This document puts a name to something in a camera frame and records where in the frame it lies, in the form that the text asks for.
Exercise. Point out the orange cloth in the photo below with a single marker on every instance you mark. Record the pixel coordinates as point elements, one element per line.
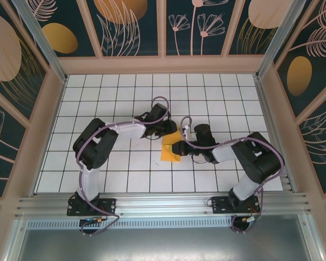
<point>167,156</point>

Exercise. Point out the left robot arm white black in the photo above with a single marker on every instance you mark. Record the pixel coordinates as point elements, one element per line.
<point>125,130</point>

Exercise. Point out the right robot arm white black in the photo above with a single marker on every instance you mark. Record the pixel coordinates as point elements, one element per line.
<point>225,152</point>

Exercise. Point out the grey metal sheet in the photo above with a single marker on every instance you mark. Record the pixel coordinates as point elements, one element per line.
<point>163,244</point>

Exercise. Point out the yellow power connector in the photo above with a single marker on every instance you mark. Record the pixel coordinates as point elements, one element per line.
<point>245,218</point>
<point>99,220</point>

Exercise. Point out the aluminium mounting rail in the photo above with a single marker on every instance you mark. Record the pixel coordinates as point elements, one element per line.
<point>163,204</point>

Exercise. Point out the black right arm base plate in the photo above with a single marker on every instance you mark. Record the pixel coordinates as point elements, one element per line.
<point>218,205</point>

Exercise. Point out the aluminium side rail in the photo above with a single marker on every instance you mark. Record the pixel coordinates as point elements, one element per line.
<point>264,103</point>

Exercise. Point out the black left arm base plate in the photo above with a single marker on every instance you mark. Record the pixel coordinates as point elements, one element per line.
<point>110,204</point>

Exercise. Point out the aluminium frame post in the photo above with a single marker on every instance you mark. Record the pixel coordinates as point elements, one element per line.
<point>278,38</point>
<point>44,40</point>

